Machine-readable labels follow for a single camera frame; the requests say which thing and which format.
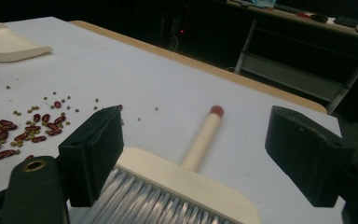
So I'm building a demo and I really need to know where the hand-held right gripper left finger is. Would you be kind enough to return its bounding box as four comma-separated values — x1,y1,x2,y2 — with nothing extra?
58,105,125,208

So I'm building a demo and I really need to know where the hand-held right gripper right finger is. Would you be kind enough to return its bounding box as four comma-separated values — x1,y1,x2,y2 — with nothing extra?
264,105,356,208

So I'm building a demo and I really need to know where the pile of red and green beans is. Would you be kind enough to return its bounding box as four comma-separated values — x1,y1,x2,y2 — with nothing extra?
0,85,160,175

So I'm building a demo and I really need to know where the cream brush with grey bristles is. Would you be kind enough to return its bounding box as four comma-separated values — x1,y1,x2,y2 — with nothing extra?
68,105,262,224

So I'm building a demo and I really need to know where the cream plastic dustpan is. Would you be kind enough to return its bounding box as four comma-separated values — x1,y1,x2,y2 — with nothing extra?
0,22,54,63

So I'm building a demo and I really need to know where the black computer mouse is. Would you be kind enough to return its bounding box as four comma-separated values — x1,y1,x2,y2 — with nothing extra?
310,13,330,24

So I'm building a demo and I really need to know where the black keyboard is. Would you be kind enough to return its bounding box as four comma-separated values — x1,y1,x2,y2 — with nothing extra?
334,16,358,31

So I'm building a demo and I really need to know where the white metal frame desk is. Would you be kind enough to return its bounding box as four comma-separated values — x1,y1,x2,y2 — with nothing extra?
227,0,358,116

